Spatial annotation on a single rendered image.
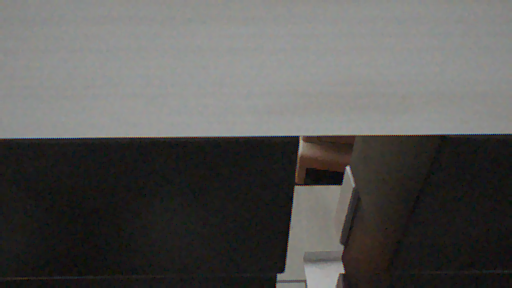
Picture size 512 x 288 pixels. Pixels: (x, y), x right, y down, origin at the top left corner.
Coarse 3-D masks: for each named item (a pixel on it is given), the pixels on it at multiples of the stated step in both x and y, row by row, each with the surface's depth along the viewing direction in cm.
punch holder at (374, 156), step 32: (352, 160) 23; (384, 160) 17; (416, 160) 14; (448, 160) 13; (480, 160) 13; (352, 192) 23; (384, 192) 17; (416, 192) 14; (448, 192) 14; (480, 192) 14; (352, 224) 24; (384, 224) 17; (416, 224) 15; (448, 224) 15; (480, 224) 15; (352, 256) 24; (384, 256) 17; (416, 256) 16; (448, 256) 16; (480, 256) 16
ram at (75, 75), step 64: (0, 0) 9; (64, 0) 9; (128, 0) 9; (192, 0) 9; (256, 0) 9; (320, 0) 9; (384, 0) 9; (448, 0) 9; (0, 64) 10; (64, 64) 10; (128, 64) 10; (192, 64) 10; (256, 64) 10; (320, 64) 10; (384, 64) 10; (448, 64) 10; (0, 128) 11; (64, 128) 11; (128, 128) 12; (192, 128) 12; (256, 128) 12; (320, 128) 12; (384, 128) 12; (448, 128) 12
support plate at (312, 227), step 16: (304, 192) 57; (320, 192) 57; (336, 192) 57; (304, 208) 54; (320, 208) 54; (336, 208) 54; (304, 224) 52; (320, 224) 52; (304, 240) 49; (320, 240) 49; (336, 240) 49; (288, 256) 47; (288, 272) 46; (304, 272) 45
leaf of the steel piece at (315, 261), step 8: (304, 256) 46; (312, 256) 46; (320, 256) 46; (328, 256) 46; (336, 256) 46; (304, 264) 46; (312, 264) 46; (320, 264) 46; (328, 264) 46; (336, 264) 46; (312, 272) 45; (320, 272) 45; (328, 272) 45; (336, 272) 45; (312, 280) 44; (320, 280) 44; (328, 280) 44; (336, 280) 44
